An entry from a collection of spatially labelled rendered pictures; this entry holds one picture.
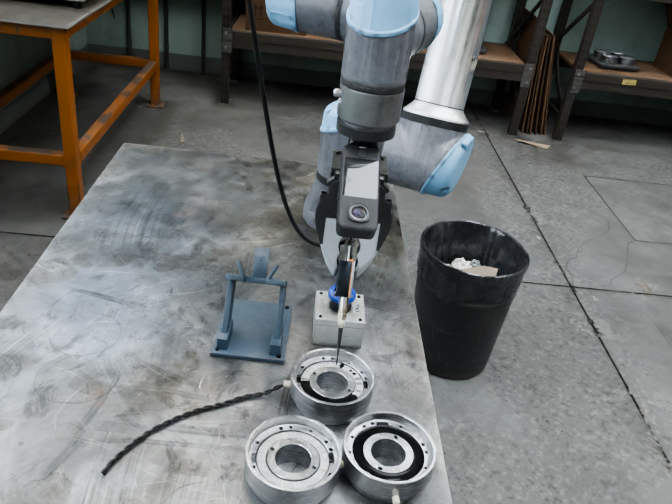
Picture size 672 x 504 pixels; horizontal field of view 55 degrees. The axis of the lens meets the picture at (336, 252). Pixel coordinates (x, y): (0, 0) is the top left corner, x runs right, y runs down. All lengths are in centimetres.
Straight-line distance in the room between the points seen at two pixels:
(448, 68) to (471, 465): 118
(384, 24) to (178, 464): 53
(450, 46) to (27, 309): 76
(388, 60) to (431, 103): 39
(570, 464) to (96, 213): 146
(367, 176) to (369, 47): 14
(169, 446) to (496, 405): 148
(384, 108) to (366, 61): 6
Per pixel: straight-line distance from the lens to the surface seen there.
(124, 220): 121
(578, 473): 205
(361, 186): 75
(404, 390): 89
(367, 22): 72
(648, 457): 220
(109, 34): 490
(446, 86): 111
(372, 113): 74
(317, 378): 84
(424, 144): 110
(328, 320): 91
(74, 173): 280
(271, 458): 74
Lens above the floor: 139
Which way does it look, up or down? 31 degrees down
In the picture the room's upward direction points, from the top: 8 degrees clockwise
